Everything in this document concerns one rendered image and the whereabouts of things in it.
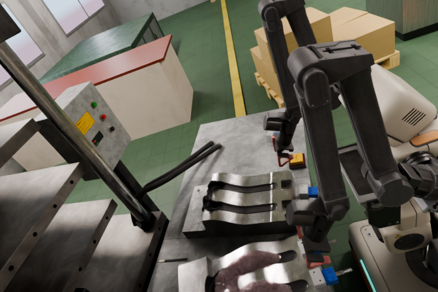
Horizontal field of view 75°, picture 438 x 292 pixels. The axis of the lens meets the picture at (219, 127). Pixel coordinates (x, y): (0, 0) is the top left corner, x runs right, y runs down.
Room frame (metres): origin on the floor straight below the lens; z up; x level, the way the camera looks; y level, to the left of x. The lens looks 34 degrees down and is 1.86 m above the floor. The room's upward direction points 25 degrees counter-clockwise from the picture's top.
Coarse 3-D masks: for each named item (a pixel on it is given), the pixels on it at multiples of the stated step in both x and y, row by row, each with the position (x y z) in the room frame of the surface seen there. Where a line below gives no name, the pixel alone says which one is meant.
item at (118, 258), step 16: (112, 224) 1.18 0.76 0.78; (128, 224) 1.12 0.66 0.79; (160, 224) 1.05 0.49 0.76; (112, 240) 1.07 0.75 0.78; (128, 240) 1.02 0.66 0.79; (144, 240) 0.98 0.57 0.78; (96, 256) 1.01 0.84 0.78; (112, 256) 0.97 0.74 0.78; (128, 256) 0.93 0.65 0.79; (144, 256) 0.89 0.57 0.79; (96, 272) 0.92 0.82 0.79; (112, 272) 0.88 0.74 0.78; (128, 272) 0.84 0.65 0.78; (144, 272) 0.83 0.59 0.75; (96, 288) 0.84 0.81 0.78; (112, 288) 0.80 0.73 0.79; (128, 288) 0.77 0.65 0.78
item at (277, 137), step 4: (280, 132) 0.88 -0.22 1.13; (276, 136) 0.91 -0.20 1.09; (280, 136) 0.87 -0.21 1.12; (284, 136) 0.86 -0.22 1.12; (288, 136) 0.85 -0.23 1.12; (292, 136) 0.85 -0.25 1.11; (276, 140) 0.89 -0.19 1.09; (280, 140) 0.87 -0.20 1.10; (284, 140) 0.86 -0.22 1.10; (288, 140) 0.85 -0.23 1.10; (280, 144) 0.86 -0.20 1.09; (284, 144) 0.86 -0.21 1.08; (288, 144) 0.85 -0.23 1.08; (292, 144) 0.86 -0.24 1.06; (280, 148) 0.84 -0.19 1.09; (284, 148) 0.84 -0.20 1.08; (288, 148) 0.84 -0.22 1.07; (292, 148) 0.84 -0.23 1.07
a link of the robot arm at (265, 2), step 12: (264, 0) 0.88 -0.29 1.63; (276, 0) 0.84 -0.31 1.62; (288, 0) 0.82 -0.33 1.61; (300, 0) 0.81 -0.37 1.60; (288, 12) 0.82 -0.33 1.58; (300, 12) 0.82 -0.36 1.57; (300, 24) 0.83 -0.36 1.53; (300, 36) 0.83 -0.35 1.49; (312, 36) 0.82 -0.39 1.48; (336, 96) 0.78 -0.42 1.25; (336, 108) 0.79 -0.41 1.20
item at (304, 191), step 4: (300, 184) 0.83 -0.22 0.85; (304, 184) 0.82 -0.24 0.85; (300, 188) 0.81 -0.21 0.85; (304, 188) 0.80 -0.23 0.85; (308, 188) 0.80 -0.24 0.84; (312, 188) 0.79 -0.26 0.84; (316, 188) 0.78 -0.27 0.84; (300, 192) 0.79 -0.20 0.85; (304, 192) 0.78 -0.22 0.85; (308, 192) 0.78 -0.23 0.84; (312, 192) 0.78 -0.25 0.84; (316, 192) 0.77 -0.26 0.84; (300, 196) 0.79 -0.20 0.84; (304, 196) 0.78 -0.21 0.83; (308, 196) 0.77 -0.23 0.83; (312, 196) 0.77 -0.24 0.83; (316, 196) 0.76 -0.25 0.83
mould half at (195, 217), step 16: (224, 176) 1.00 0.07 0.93; (240, 176) 0.99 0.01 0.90; (256, 176) 0.96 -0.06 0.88; (272, 176) 0.91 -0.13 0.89; (288, 176) 0.87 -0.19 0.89; (224, 192) 0.91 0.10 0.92; (256, 192) 0.87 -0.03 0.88; (272, 192) 0.82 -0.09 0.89; (288, 192) 0.79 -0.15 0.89; (192, 208) 0.96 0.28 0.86; (192, 224) 0.87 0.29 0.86; (208, 224) 0.80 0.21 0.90; (224, 224) 0.77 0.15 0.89; (240, 224) 0.75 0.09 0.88; (256, 224) 0.72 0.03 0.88; (272, 224) 0.70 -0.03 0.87
